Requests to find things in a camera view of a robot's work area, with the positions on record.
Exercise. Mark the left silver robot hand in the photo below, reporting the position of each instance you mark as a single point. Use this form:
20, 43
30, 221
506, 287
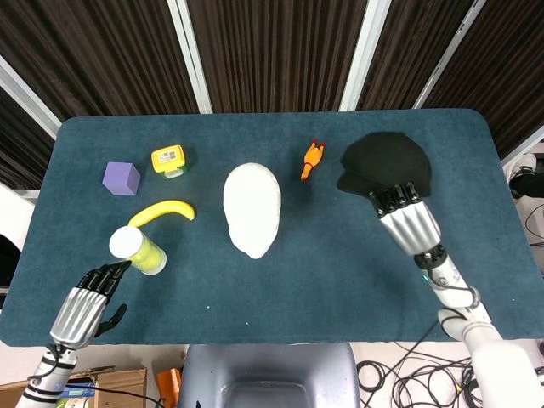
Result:
78, 310

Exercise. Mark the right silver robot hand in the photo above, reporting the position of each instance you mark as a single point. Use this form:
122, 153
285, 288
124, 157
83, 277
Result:
410, 225

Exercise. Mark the black baseball cap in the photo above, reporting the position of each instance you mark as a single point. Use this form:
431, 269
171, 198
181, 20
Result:
382, 161

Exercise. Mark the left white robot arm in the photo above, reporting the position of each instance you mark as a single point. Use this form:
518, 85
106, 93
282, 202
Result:
47, 374

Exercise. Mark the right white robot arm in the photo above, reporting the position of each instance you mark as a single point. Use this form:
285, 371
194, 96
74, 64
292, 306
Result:
501, 353

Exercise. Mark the blue green package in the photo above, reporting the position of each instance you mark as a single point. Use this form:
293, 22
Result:
78, 390

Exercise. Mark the clear tennis ball tube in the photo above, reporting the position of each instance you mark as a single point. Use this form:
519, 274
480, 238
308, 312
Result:
125, 242

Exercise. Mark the brown cardboard box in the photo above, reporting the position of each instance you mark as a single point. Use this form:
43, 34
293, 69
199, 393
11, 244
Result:
119, 382

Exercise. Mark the orange plastic object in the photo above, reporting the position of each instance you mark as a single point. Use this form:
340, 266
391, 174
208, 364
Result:
170, 382

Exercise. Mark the orange rubber chicken toy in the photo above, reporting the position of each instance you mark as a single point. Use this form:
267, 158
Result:
312, 161

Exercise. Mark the blue table cloth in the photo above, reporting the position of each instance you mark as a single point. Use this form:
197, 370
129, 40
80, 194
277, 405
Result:
297, 289

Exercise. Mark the yellow banana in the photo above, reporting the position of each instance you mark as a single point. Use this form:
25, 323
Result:
166, 208

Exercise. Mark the purple foam cube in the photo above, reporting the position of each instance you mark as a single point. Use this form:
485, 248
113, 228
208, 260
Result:
121, 178

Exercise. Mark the white oval plate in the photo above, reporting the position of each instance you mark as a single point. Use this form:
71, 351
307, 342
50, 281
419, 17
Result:
253, 208

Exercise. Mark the green container yellow lid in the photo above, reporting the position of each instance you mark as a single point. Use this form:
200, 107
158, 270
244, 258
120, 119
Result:
168, 158

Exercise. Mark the grey robot torso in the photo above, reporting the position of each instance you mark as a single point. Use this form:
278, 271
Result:
268, 365

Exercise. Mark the white frame post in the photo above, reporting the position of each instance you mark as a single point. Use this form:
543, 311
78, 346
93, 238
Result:
525, 146
450, 55
191, 55
30, 102
367, 55

